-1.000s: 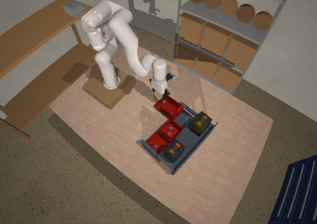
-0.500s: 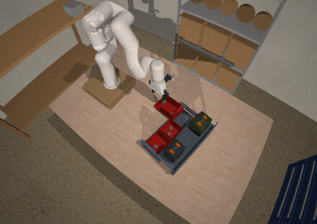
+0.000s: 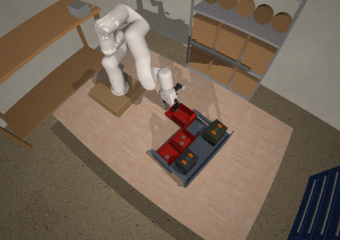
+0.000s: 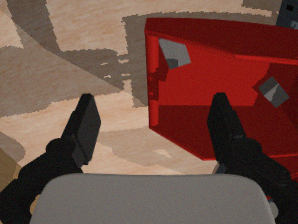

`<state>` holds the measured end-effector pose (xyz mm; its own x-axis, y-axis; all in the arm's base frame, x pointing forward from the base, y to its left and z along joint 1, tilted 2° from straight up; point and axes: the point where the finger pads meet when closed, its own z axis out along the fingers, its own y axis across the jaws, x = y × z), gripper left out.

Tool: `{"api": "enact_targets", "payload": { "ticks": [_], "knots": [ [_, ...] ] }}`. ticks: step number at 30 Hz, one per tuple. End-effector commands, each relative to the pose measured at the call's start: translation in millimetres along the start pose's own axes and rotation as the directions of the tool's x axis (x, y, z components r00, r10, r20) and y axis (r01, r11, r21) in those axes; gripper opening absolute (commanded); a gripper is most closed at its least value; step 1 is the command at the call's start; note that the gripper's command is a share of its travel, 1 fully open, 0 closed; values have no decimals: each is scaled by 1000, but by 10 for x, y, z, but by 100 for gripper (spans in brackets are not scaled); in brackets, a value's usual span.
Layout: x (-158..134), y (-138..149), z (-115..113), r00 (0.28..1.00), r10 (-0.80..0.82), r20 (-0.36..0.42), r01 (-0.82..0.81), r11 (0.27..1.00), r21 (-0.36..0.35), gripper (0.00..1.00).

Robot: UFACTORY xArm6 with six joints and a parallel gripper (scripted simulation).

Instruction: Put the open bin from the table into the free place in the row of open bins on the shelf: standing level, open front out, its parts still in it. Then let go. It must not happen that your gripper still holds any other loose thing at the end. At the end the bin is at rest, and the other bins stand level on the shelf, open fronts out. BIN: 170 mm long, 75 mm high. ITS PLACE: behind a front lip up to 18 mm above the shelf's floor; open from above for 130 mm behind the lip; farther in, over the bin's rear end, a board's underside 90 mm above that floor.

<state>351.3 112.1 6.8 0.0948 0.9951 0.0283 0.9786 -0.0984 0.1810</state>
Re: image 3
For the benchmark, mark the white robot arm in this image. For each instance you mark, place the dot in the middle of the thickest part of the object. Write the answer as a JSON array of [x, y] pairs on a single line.
[[134, 37]]

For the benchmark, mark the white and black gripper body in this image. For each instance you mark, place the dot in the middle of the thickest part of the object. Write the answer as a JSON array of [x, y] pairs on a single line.
[[169, 97]]

